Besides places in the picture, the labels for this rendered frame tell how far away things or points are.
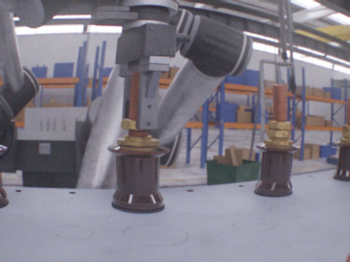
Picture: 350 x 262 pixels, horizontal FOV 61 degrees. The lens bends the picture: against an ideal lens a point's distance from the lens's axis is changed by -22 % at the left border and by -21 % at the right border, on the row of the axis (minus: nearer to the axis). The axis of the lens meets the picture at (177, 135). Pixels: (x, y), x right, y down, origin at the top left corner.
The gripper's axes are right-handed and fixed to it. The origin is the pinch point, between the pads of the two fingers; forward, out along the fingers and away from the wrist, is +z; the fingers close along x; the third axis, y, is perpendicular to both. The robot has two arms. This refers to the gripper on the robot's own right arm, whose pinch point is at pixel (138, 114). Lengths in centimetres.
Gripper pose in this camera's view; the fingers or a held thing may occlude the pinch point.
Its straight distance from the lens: 55.5
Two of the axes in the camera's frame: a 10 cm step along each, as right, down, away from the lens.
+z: -0.4, 10.0, 0.8
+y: 8.9, 0.0, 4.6
